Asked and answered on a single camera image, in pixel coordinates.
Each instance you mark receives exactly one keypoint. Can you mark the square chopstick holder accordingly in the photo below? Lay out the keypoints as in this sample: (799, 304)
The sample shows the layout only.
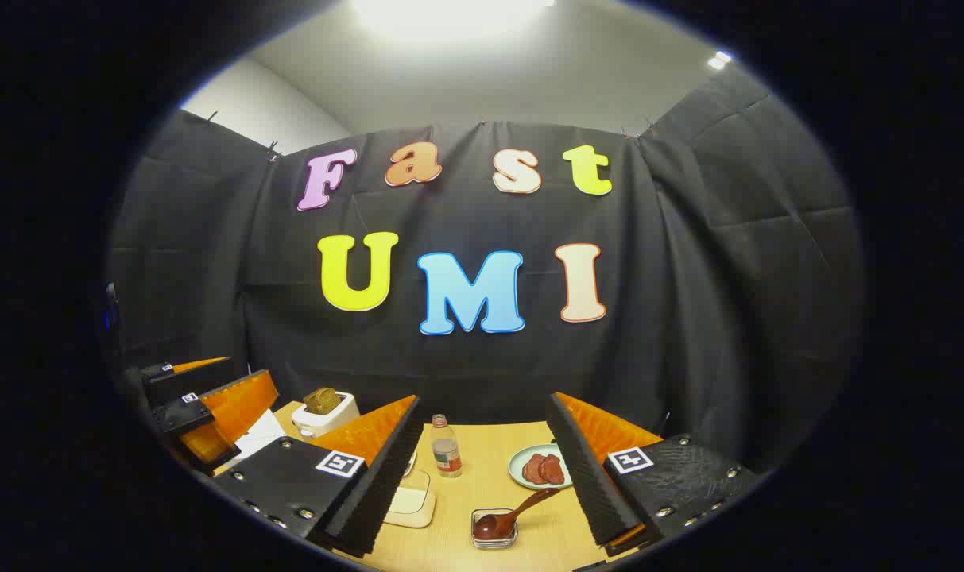
(497, 542)

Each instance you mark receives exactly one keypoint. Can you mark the white divided dish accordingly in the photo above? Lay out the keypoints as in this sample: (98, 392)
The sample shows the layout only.
(409, 465)

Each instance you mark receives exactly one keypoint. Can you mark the clear rice container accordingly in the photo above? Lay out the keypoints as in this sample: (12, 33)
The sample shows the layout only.
(414, 516)

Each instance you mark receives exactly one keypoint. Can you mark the white toaster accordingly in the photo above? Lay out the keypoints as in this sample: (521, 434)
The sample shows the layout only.
(331, 421)

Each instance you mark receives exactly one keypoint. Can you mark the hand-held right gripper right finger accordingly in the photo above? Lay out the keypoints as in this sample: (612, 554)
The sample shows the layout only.
(589, 477)

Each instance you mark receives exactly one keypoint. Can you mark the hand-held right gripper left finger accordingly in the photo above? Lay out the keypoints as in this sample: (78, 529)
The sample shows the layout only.
(378, 485)

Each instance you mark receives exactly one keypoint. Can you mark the brown wooden spoon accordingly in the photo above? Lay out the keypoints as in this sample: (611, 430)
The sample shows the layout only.
(489, 526)

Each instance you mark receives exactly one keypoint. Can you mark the white rice cooker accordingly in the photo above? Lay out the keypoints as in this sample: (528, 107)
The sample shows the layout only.
(259, 435)

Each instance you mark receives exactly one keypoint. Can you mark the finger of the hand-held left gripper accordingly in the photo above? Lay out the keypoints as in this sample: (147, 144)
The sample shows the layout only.
(187, 380)
(235, 401)

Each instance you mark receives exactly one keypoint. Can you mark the black backdrop cloth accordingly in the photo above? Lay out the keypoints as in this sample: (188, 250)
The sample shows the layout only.
(688, 278)

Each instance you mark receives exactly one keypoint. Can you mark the small ceiling light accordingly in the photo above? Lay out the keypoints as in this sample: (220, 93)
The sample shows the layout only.
(719, 60)

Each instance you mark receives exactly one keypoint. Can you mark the pale green plate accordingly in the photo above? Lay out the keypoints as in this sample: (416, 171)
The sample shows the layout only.
(517, 469)

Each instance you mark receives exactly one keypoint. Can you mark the large ceiling light panel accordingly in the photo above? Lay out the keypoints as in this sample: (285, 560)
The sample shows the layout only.
(450, 16)

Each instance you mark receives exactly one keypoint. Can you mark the red meat slice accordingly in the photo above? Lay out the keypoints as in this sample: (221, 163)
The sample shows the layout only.
(553, 469)
(532, 470)

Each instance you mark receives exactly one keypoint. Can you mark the clear bottle with red label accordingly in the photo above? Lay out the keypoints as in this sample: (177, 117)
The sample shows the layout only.
(447, 453)

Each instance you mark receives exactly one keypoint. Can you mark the brown bread slice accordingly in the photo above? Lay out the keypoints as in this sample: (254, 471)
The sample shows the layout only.
(334, 397)
(315, 401)

